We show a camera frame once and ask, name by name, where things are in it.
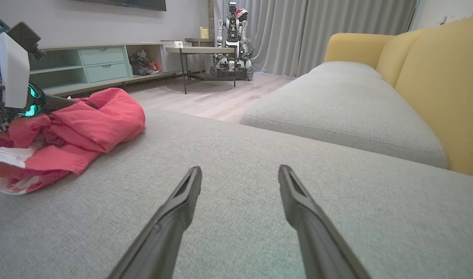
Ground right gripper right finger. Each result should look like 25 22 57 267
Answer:
278 165 371 279

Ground grey coffee table dark legs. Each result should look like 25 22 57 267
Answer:
166 46 238 95

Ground dark left wrist camera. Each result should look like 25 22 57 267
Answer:
6 21 48 61

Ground black wall television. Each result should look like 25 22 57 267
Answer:
77 0 167 12

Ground grey curtain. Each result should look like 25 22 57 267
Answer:
214 0 418 77

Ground mint and white TV cabinet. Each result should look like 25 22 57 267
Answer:
27 41 206 97

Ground grey sofa chaise seat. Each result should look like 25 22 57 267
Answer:
0 108 473 279

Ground yellow sofa back cushion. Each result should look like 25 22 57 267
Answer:
376 29 435 88
395 13 473 179

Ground white wheeled robot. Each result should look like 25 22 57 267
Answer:
209 2 255 82

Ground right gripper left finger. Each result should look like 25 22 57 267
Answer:
107 166 203 279

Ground brown wooden side table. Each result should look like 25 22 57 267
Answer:
185 38 216 48

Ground red shorts with white stripe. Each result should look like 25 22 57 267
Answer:
0 115 102 195

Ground clothes heap in cabinet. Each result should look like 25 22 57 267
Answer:
128 50 163 76

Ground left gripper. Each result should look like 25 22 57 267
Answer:
0 32 77 117

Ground yellow sofa armrest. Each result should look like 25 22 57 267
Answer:
324 33 394 65

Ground grey sofa seat cushion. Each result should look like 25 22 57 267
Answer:
240 61 449 170

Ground red Bulls 23 jersey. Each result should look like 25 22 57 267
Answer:
47 88 146 154

